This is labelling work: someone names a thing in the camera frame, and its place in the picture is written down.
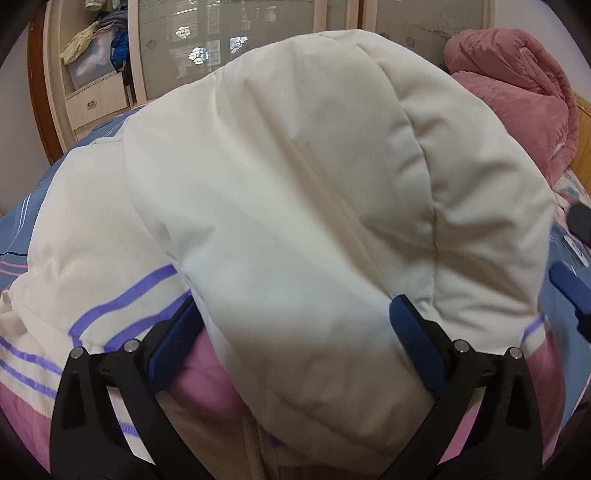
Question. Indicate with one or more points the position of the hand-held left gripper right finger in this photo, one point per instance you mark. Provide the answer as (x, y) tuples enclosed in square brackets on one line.
[(415, 341)]

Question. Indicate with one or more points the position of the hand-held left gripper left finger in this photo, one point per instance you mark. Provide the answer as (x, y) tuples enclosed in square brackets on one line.
[(173, 344)]

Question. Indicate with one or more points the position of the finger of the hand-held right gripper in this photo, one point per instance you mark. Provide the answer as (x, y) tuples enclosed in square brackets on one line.
[(570, 284)]

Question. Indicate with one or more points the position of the cream hooded jacket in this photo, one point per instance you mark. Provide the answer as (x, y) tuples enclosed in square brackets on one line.
[(300, 184)]

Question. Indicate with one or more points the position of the grey folded clothes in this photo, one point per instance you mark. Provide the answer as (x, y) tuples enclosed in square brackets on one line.
[(108, 18)]

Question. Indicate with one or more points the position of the floral cloth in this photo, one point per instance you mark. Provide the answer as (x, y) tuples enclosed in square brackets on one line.
[(570, 187)]

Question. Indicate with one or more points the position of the wooden headboard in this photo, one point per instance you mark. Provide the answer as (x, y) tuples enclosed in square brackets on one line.
[(584, 129)]

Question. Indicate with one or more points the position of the pink quilt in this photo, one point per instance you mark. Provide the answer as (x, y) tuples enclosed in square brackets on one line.
[(508, 92)]

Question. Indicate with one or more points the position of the wardrobe drawer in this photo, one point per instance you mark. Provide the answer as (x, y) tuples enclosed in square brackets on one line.
[(99, 108)]

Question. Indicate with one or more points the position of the wardrobe glass door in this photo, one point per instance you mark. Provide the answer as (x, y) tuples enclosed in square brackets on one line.
[(429, 18), (258, 27)]

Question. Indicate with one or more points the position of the translucent plastic storage box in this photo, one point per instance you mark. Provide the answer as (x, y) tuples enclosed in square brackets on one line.
[(92, 67)]

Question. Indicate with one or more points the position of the blue cloth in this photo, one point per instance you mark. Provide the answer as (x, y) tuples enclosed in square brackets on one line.
[(119, 48)]

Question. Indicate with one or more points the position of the beige wooden wardrobe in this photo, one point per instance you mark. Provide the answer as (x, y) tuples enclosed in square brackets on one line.
[(134, 46)]

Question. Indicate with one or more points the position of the cream cloth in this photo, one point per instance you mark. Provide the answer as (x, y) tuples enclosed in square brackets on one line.
[(81, 44)]

